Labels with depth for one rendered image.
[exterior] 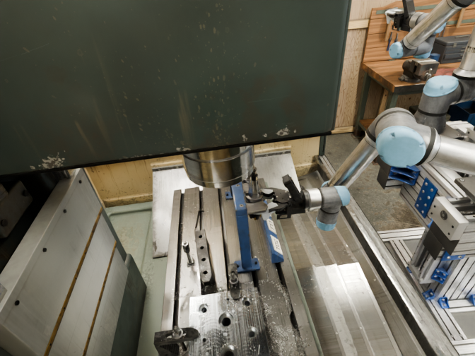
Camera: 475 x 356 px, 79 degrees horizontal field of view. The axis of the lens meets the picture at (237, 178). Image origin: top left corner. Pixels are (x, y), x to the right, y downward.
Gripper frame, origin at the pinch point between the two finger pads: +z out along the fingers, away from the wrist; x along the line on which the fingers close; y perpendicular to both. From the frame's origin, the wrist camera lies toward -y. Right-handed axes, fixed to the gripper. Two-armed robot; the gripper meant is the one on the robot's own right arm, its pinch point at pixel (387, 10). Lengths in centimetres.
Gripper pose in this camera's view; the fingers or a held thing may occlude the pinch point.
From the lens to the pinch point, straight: 201.5
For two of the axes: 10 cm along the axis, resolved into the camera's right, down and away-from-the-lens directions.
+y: 2.1, 7.5, 6.2
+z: -3.0, -5.6, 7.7
